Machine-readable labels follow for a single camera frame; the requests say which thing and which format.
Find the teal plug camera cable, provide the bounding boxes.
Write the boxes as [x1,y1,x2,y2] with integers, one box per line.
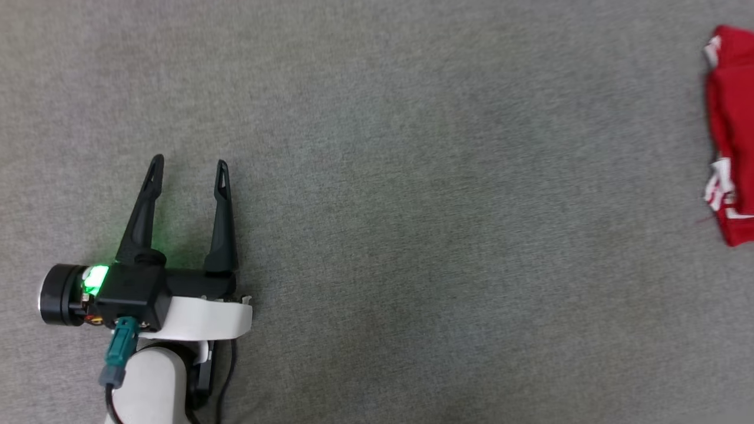
[98,317,140,424]

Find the red basketball jersey white sleeves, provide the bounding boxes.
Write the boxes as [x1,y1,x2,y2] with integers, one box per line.
[703,25,754,247]

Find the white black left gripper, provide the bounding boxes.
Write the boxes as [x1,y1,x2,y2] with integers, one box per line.
[38,154,254,342]

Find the grey fabric sofa cushion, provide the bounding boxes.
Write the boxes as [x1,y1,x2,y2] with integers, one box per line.
[0,0,754,424]

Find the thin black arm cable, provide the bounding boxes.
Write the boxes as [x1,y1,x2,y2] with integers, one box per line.
[213,339,238,424]

